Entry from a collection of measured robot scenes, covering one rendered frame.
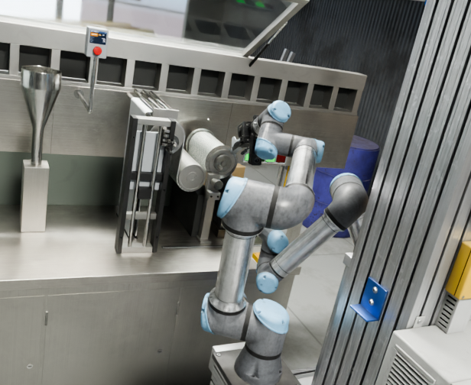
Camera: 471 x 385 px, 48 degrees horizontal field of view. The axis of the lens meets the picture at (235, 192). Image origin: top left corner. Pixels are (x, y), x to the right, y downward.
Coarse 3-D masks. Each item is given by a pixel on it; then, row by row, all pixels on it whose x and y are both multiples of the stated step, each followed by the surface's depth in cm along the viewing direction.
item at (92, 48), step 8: (88, 32) 182; (96, 32) 183; (104, 32) 184; (88, 40) 183; (96, 40) 184; (104, 40) 185; (88, 48) 184; (96, 48) 184; (104, 48) 186; (88, 56) 185; (96, 56) 186; (104, 56) 187
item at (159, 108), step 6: (144, 90) 228; (144, 96) 216; (150, 96) 218; (156, 96) 222; (144, 102) 214; (150, 102) 207; (156, 102) 210; (162, 102) 214; (150, 108) 205; (156, 108) 198; (162, 108) 199; (168, 108) 206; (156, 114) 199; (162, 114) 200; (168, 114) 201; (174, 114) 202
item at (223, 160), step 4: (220, 156) 217; (224, 156) 218; (228, 156) 219; (216, 160) 217; (220, 160) 218; (224, 160) 219; (228, 160) 219; (216, 164) 218; (220, 164) 219; (224, 164) 219; (228, 164) 220; (216, 168) 219; (224, 168) 220; (228, 168) 221
